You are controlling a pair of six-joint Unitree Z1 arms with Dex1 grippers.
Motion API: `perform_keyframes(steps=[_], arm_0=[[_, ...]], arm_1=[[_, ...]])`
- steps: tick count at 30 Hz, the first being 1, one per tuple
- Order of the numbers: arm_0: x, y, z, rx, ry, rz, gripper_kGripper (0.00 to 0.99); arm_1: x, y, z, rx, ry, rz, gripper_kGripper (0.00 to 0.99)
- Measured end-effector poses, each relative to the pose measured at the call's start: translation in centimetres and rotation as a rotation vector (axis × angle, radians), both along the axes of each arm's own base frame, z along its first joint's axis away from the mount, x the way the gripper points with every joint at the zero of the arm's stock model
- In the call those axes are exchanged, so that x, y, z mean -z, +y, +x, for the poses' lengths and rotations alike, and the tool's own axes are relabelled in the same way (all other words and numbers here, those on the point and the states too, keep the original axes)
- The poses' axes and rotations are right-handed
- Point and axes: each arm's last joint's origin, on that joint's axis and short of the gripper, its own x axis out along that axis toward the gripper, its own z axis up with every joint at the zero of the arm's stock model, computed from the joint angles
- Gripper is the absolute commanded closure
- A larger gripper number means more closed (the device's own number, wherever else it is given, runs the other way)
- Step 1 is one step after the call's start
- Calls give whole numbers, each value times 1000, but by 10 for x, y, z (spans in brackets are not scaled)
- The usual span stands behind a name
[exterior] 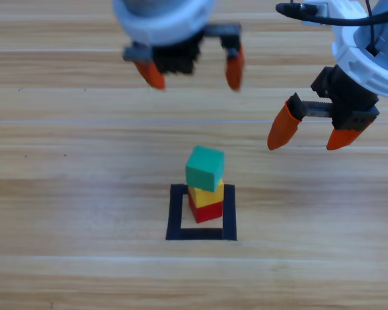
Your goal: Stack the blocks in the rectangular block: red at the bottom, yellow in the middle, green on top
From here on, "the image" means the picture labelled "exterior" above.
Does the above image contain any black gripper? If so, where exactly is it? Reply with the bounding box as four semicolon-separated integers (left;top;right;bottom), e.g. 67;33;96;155
266;63;381;151
122;21;246;92

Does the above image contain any green wooden cube block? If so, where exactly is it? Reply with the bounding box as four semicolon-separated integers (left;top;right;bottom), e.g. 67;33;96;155
185;145;225;194

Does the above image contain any yellow wooden cube block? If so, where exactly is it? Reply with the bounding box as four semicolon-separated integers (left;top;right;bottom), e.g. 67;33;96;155
187;179;225;208

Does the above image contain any red wooden cube block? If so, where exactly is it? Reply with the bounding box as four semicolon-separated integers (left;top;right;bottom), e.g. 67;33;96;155
188;195;224;224

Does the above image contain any black tape square outline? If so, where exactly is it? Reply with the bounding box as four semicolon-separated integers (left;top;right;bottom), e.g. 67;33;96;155
165;183;238;242

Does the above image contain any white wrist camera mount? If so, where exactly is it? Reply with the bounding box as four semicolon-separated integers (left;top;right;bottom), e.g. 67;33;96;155
301;0;388;99
111;0;216;47

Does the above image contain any thin black cable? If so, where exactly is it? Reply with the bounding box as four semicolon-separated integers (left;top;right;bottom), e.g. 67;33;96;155
365;0;378;54

